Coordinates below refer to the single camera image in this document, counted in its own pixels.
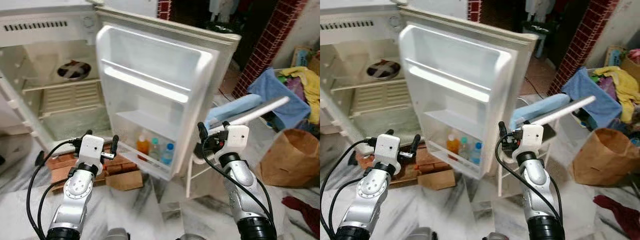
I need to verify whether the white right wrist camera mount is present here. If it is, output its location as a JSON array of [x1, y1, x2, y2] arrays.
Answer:
[[223, 125, 250, 155], [515, 125, 544, 153]]

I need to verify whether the brown cardboard piece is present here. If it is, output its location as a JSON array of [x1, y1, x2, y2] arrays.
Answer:
[[417, 170, 457, 191], [105, 170, 144, 192]]

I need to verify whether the dark red cloth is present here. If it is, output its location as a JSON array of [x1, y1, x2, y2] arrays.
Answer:
[[592, 195, 640, 240], [281, 196, 321, 239]]

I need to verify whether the orange juice bottle white cap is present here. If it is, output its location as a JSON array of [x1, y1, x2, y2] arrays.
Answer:
[[136, 130, 151, 155], [446, 131, 461, 154]]

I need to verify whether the red brick stack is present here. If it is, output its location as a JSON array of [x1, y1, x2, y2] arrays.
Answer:
[[350, 150, 451, 184], [45, 150, 143, 185]]

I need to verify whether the dark patterned bowl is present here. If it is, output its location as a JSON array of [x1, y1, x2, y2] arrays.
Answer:
[[56, 60, 92, 82], [366, 60, 402, 81]]

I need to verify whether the white slatted fridge shelf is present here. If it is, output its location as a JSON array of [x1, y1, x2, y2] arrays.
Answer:
[[36, 79, 107, 117], [349, 79, 419, 117]]

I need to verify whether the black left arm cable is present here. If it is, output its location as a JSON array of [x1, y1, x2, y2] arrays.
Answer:
[[320, 140, 376, 239], [26, 140, 81, 239]]

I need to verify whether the clear bottle blue label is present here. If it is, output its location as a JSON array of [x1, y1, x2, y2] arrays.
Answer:
[[471, 141, 484, 166], [161, 142, 176, 166]]

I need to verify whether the white grey folding chair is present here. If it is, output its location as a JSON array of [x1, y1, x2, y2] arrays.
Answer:
[[497, 95, 598, 198], [186, 96, 291, 198]]

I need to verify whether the yellow garment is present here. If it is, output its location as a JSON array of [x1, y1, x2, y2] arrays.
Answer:
[[279, 66, 321, 125], [591, 66, 640, 123]]

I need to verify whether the red brick pillar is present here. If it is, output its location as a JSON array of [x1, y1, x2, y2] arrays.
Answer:
[[546, 0, 621, 96], [231, 0, 308, 98]]

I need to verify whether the colourful picture book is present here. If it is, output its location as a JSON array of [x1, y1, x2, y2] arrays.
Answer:
[[291, 46, 314, 68], [605, 46, 626, 67]]

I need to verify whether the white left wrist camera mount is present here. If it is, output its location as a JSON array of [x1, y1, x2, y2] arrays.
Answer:
[[374, 132, 401, 165], [78, 134, 105, 165]]

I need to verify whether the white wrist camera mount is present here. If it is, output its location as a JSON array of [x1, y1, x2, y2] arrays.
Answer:
[[78, 134, 105, 165], [515, 125, 544, 153], [223, 125, 250, 155], [374, 132, 401, 165]]

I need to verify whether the brown paper bag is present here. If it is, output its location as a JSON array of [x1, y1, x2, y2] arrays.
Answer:
[[570, 127, 640, 187], [260, 128, 321, 188]]

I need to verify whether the white refrigerator door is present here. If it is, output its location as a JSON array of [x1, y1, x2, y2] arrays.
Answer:
[[398, 6, 538, 180], [95, 7, 242, 181]]

